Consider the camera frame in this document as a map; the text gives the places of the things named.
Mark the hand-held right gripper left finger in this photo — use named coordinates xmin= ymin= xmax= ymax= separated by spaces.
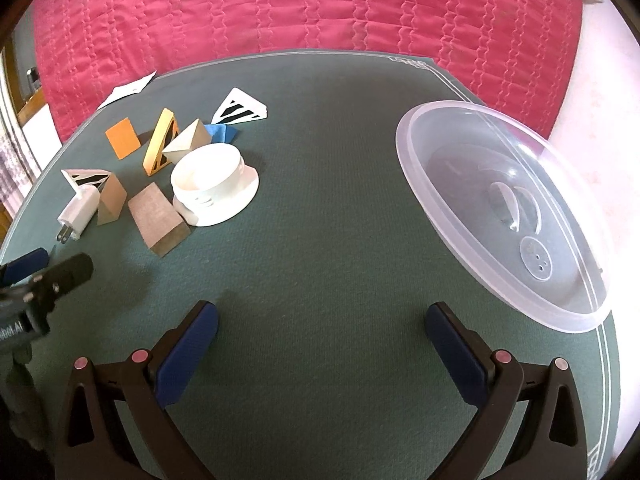
xmin=55 ymin=300 xmax=221 ymax=480

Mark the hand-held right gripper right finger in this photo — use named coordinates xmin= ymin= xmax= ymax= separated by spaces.
xmin=424 ymin=301 xmax=588 ymax=480

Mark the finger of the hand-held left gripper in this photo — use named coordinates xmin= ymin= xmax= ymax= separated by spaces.
xmin=25 ymin=253 xmax=94 ymax=313
xmin=0 ymin=247 xmax=51 ymax=286

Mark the white power adapter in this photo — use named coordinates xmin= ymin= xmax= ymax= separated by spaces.
xmin=56 ymin=184 xmax=102 ymax=245

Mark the wooden wedge block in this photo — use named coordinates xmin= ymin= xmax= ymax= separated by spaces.
xmin=96 ymin=172 xmax=128 ymax=226

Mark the small white black-striped wedge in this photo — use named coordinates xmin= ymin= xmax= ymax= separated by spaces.
xmin=61 ymin=168 xmax=113 ymax=192

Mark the pink wooden cube block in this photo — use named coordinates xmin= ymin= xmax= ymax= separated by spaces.
xmin=127 ymin=182 xmax=192 ymax=259

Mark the orange rectangular block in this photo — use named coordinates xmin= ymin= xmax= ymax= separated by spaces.
xmin=105 ymin=116 xmax=141 ymax=161

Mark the clear plastic container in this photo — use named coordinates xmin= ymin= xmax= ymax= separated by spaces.
xmin=395 ymin=100 xmax=615 ymax=333

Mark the orange black-striped wedge block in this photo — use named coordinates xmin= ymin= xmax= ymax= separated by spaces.
xmin=142 ymin=108 xmax=180 ymax=177

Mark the white round plastic holder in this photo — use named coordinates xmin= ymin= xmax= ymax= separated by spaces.
xmin=170 ymin=144 xmax=261 ymax=227

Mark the wooden triangular block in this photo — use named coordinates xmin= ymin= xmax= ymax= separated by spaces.
xmin=161 ymin=119 xmax=210 ymax=165

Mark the blue square card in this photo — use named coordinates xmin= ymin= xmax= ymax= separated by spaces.
xmin=205 ymin=122 xmax=241 ymax=145

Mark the large white black-striped wedge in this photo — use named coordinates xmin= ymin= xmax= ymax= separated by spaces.
xmin=211 ymin=87 xmax=268 ymax=126

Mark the wooden furniture top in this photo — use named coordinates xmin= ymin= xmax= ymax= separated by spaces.
xmin=17 ymin=89 xmax=48 ymax=126

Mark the green mat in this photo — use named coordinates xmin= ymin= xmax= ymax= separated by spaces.
xmin=0 ymin=49 xmax=623 ymax=480

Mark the white paper sheet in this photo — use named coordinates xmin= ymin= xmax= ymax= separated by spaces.
xmin=97 ymin=71 xmax=157 ymax=110

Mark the red quilted blanket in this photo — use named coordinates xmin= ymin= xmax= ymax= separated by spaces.
xmin=30 ymin=0 xmax=586 ymax=143

